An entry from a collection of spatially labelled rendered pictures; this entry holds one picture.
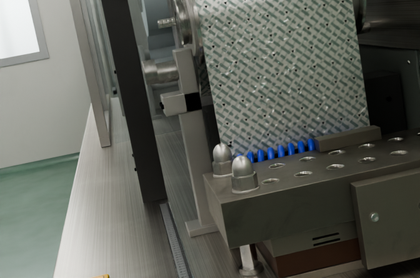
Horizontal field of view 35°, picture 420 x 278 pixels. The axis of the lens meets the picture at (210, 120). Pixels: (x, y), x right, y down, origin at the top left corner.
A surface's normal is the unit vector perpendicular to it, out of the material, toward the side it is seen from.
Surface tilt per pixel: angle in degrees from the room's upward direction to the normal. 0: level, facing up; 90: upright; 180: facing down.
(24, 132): 90
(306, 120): 90
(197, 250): 0
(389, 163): 0
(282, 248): 90
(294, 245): 90
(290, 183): 0
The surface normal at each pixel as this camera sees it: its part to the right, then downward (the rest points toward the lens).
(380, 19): -0.97, 0.20
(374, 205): 0.15, 0.15
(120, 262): -0.18, -0.97
